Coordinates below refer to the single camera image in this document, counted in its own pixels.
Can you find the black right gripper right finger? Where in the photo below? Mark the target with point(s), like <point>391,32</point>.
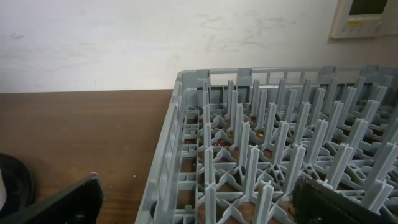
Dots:
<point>314,203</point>

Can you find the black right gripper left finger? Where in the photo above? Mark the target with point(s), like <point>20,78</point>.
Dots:
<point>80,202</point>

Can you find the white ceramic cup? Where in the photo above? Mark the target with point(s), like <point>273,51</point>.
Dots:
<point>3,193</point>

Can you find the grey plastic dishwasher rack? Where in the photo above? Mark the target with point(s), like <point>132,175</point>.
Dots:
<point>235,141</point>

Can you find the round black serving tray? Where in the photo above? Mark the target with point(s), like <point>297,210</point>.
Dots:
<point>19,185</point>

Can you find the beige wall control panel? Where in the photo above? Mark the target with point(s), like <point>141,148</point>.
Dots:
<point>364,18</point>

